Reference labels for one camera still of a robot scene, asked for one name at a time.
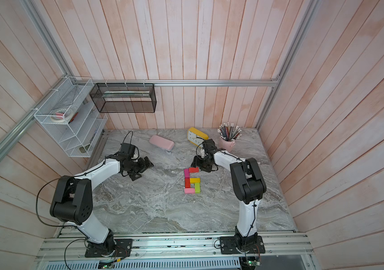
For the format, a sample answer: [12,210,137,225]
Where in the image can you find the aluminium front rail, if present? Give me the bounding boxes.
[35,230,314,262]

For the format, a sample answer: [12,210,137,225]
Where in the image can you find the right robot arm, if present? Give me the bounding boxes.
[192,139,267,250]

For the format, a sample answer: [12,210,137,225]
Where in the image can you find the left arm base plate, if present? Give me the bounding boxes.
[85,238,133,258]

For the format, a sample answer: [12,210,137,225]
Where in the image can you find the pink pencil case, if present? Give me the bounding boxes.
[149,135,175,152]

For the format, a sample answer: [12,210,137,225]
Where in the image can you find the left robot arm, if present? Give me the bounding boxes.
[50,143,154,246]

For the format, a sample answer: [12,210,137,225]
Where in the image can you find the magenta block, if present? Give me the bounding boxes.
[184,169,190,178]

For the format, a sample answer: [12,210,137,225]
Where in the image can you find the red block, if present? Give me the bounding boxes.
[188,167,199,173]
[185,178,191,189]

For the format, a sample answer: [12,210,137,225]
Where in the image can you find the black mesh wall basket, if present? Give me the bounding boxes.
[90,82,157,113]

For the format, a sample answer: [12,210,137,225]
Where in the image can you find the white wire shelf rack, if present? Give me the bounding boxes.
[34,76,107,158]

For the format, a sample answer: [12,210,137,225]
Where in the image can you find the tape roll on shelf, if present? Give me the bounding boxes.
[49,108,74,123]

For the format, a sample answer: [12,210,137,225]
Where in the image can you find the green block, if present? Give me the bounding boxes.
[194,183,201,194]

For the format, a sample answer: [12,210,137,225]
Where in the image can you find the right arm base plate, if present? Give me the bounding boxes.
[219,234,266,255]

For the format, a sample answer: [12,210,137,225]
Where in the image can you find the pink pencil cup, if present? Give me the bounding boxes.
[219,137,235,153]

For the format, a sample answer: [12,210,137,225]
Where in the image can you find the pink block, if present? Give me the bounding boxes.
[184,188,195,194]

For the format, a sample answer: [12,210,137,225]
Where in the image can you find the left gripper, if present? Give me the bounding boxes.
[125,156,154,181]

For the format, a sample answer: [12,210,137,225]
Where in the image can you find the yellow alarm clock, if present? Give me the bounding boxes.
[187,127,209,147]

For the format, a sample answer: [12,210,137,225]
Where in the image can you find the yellow block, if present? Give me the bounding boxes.
[190,178,201,183]

